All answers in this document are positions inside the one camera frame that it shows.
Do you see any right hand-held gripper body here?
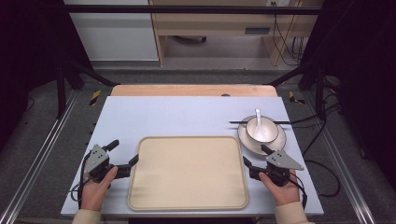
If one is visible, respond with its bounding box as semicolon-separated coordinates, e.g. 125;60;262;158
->
260;149;305;188

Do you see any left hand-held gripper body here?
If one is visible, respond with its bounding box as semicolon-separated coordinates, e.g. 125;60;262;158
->
83;144;120;184

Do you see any person's right hand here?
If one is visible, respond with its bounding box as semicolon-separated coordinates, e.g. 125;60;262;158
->
258;169;301;207

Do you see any person's left hand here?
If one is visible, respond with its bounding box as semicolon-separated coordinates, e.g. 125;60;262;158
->
79;166;119;213

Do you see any white bowl with dark rim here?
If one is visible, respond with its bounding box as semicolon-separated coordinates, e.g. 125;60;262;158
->
245;116;280;145

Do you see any white plate with dark rim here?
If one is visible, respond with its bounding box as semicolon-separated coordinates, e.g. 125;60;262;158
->
237;115;288;157

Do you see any white ceramic spoon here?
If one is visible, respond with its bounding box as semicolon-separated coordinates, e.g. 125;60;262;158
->
253;107;266;140

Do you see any black chopstick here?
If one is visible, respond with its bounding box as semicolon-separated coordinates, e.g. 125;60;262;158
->
229;120;293;126
229;119;292;125

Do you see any yellow black tape marker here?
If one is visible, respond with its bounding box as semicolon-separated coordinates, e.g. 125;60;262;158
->
287;91;306;105
89;89;103;107

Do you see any beige rectangular tray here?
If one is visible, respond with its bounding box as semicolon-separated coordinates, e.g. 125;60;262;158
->
127;135;249;212

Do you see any black metal stand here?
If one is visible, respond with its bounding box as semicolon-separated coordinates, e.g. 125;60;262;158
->
266;59;329;121
55;59;121;119

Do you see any wooden table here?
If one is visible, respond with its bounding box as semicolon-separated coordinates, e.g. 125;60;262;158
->
110;84;278;98

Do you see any white cabinet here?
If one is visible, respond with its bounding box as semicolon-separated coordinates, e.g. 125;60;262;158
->
63;0;160;63

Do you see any dark curtain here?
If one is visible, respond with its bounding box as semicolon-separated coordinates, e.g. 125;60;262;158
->
0;0;94;150
300;0;396;185

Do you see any light wooden desk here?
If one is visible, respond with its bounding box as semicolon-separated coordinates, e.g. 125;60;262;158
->
148;0;323;67

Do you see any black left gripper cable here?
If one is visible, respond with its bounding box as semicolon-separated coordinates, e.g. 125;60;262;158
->
69;151;92;210

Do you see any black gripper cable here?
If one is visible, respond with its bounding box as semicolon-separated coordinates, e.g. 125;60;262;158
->
69;151;92;210
289;171;309;210

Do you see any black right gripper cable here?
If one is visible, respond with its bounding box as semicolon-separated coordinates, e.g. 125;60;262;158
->
289;171;309;210

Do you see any long black floor cable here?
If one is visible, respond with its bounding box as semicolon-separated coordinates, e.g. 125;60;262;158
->
290;101;343;198

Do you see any aluminium floor rail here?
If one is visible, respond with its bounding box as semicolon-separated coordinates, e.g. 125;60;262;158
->
0;89;81;224
303;92;378;224

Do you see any bundle of hanging black cables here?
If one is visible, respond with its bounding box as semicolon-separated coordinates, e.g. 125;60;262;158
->
271;1;305;67

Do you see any black horizontal frame bar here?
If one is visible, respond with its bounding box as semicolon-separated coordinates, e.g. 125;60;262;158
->
61;4;323;16

